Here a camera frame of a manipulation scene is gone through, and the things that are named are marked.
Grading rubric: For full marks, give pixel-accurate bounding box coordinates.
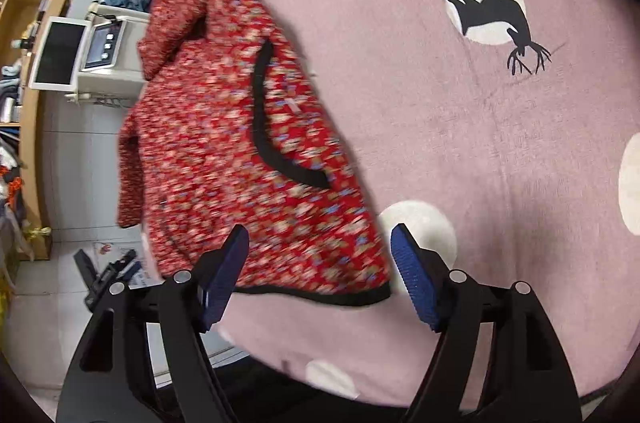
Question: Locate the white framed monitor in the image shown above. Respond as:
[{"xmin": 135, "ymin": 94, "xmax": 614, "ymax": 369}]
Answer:
[{"xmin": 28, "ymin": 16, "xmax": 91, "ymax": 91}]

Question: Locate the red floral quilted jacket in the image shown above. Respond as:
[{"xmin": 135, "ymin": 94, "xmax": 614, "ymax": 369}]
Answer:
[{"xmin": 116, "ymin": 0, "xmax": 392, "ymax": 306}]

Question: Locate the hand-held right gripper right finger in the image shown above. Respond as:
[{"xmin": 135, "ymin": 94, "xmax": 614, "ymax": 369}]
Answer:
[{"xmin": 390, "ymin": 224, "xmax": 583, "ymax": 423}]

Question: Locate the pink dotted deer blanket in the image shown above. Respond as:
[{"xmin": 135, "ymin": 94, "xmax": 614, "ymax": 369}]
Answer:
[{"xmin": 215, "ymin": 0, "xmax": 640, "ymax": 409}]

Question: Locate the black tool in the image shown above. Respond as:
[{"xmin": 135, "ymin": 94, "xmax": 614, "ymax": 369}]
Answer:
[{"xmin": 74, "ymin": 248, "xmax": 143, "ymax": 304}]

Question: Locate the white machine with control panel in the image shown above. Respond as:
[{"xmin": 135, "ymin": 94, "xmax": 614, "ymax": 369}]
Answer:
[{"xmin": 75, "ymin": 0, "xmax": 151, "ymax": 104}]

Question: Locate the wooden shelf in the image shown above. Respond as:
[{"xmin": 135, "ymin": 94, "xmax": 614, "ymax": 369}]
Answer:
[{"xmin": 0, "ymin": 0, "xmax": 71, "ymax": 261}]

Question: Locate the printed acrylic sign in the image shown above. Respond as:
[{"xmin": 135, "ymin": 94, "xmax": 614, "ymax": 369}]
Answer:
[{"xmin": 92, "ymin": 242, "xmax": 161, "ymax": 289}]

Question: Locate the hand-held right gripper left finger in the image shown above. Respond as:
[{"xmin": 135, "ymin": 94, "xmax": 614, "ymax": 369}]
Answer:
[{"xmin": 56, "ymin": 224, "xmax": 251, "ymax": 423}]

